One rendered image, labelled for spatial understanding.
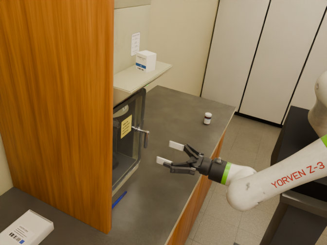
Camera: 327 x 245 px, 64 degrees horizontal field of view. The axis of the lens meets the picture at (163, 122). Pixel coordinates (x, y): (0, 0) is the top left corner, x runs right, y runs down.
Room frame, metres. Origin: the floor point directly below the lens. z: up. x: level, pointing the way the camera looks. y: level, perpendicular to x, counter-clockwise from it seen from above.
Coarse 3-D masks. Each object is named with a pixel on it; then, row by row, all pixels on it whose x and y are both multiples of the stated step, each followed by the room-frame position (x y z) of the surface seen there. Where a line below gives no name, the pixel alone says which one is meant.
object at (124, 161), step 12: (132, 96) 0.92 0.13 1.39; (144, 96) 1.01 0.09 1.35; (120, 108) 0.84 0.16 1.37; (132, 108) 0.92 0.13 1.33; (144, 108) 1.02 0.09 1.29; (120, 120) 0.84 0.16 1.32; (132, 120) 0.93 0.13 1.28; (120, 132) 0.85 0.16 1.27; (132, 132) 0.93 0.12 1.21; (120, 144) 0.85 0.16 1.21; (132, 144) 0.94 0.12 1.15; (120, 156) 0.85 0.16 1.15; (132, 156) 0.95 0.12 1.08; (120, 168) 0.85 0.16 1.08; (132, 168) 0.95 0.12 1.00; (120, 180) 0.86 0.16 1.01
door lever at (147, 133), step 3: (138, 129) 0.98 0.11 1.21; (141, 129) 0.98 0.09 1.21; (138, 132) 0.98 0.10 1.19; (144, 132) 0.97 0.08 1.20; (147, 132) 0.96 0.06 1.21; (147, 135) 0.96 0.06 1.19; (147, 138) 0.96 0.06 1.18; (144, 141) 0.96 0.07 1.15; (147, 141) 0.97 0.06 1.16; (144, 144) 0.96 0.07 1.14; (147, 144) 0.97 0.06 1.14; (144, 147) 0.96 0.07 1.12
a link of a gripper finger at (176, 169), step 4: (172, 168) 0.80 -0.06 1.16; (176, 168) 0.81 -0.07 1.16; (180, 168) 0.81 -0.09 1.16; (184, 168) 0.81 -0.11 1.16; (188, 168) 0.82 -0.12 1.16; (192, 168) 0.82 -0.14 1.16; (172, 172) 0.80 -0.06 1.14; (176, 172) 0.81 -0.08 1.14; (180, 172) 0.81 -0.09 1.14; (184, 172) 0.81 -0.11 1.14; (188, 172) 0.81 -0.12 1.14
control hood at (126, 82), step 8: (160, 64) 0.98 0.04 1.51; (168, 64) 0.99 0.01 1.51; (120, 72) 0.84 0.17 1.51; (128, 72) 0.85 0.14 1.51; (136, 72) 0.86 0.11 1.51; (144, 72) 0.87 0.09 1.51; (152, 72) 0.88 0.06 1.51; (160, 72) 0.90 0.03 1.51; (120, 80) 0.77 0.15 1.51; (128, 80) 0.78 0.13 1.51; (136, 80) 0.79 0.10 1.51; (144, 80) 0.80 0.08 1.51; (152, 80) 0.84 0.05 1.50; (120, 88) 0.71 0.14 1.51; (128, 88) 0.72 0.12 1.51; (136, 88) 0.73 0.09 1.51; (120, 96) 0.71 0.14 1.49; (128, 96) 0.75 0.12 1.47
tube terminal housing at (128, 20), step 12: (120, 12) 0.85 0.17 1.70; (132, 12) 0.92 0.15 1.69; (144, 12) 0.99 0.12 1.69; (120, 24) 0.85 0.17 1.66; (132, 24) 0.92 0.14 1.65; (144, 24) 1.00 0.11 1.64; (120, 36) 0.85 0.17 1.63; (144, 36) 1.00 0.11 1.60; (120, 48) 0.85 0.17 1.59; (144, 48) 1.01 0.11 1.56; (120, 60) 0.86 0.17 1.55; (132, 60) 0.93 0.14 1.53
